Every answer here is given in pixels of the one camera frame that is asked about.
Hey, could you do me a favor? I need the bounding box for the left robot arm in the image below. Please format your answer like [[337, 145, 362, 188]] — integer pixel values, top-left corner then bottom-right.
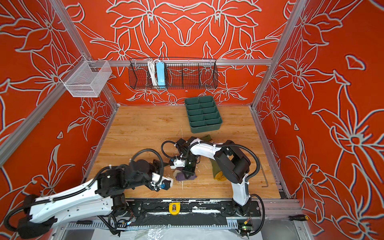
[[4, 149, 173, 239]]

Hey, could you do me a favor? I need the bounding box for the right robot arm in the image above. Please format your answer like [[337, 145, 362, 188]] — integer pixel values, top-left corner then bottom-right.
[[161, 137, 261, 216]]

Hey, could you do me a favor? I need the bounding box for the green striped sock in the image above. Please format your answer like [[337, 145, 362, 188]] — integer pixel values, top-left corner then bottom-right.
[[201, 135, 227, 182]]

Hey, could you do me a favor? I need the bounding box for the green compartment tray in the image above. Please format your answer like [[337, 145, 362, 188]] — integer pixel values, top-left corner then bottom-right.
[[185, 96, 223, 134]]

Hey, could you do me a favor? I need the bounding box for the metal hex key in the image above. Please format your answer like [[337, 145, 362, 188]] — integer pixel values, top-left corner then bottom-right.
[[260, 165, 269, 188]]

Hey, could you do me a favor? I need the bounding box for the light blue box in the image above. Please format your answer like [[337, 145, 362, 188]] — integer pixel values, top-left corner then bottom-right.
[[156, 62, 166, 88]]

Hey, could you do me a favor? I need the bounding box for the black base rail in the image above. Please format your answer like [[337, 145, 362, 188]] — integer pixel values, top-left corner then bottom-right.
[[118, 199, 262, 229]]

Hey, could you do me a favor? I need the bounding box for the black wire wall basket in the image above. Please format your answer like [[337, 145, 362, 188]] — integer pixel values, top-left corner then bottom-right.
[[128, 58, 219, 90]]

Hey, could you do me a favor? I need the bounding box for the white cable bundle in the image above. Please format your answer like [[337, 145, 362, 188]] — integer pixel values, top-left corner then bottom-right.
[[147, 59, 158, 88]]

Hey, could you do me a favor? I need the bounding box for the clear plastic wall bin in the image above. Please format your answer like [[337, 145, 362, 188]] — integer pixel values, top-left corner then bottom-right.
[[61, 60, 112, 98]]

